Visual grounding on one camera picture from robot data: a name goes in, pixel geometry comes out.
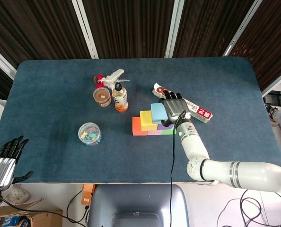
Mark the yellow foam cube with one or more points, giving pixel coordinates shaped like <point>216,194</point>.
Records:
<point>146,120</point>

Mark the orange drink bottle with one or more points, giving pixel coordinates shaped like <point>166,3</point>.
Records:
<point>119,99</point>

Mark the clear jar of binder clips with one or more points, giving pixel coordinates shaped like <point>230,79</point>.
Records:
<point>89,134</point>

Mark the long white red cookie box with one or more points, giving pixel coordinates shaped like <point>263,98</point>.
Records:
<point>202,113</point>

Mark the pink foam cube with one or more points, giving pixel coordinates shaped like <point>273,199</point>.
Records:
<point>154,132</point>

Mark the orange foam cube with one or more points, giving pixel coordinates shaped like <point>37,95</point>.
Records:
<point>137,127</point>

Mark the green foam cube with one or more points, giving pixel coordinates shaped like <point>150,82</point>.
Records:
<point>167,132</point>

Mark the orange device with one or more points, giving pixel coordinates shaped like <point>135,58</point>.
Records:
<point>87,196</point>

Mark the brown round jar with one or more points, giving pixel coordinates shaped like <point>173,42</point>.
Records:
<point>102,96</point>

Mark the light blue foam cube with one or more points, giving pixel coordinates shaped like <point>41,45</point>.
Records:
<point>159,113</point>

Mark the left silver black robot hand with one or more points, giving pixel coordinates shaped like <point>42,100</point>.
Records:
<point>1,170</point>

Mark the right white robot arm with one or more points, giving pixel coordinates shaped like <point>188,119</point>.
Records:
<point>225,170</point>

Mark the cardboard box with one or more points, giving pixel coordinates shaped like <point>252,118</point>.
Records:
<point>46,218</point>

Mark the white clog shoe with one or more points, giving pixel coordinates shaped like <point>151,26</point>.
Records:
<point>18,194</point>

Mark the white feather red shuttlecock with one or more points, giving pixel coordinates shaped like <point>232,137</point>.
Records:
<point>109,79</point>

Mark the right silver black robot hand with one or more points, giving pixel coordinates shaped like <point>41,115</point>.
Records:
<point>177,107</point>

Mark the blue snack packet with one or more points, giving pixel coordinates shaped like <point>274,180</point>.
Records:
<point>12,221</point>

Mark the blue table cloth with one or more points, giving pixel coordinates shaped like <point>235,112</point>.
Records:
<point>60,106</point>

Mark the purple foam cube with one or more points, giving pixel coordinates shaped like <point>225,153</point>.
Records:
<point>165,127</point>

